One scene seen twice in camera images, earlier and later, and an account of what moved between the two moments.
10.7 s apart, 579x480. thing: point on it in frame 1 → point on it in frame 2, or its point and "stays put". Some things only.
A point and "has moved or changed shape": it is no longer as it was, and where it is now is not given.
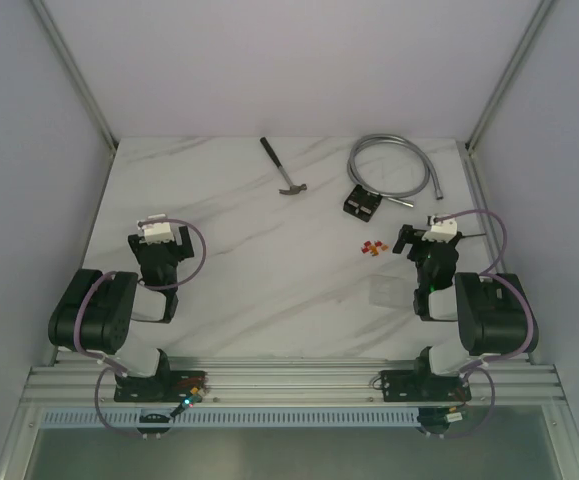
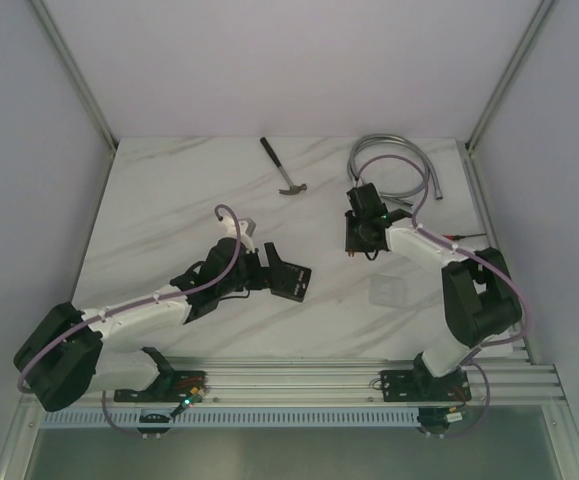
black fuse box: [362, 203] has moved or changed shape
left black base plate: [164, 387] stays put
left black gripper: [160, 248] → [273, 270]
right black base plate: [405, 386] stays put
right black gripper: [405, 235] → [350, 244]
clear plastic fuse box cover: [390, 291] stays put
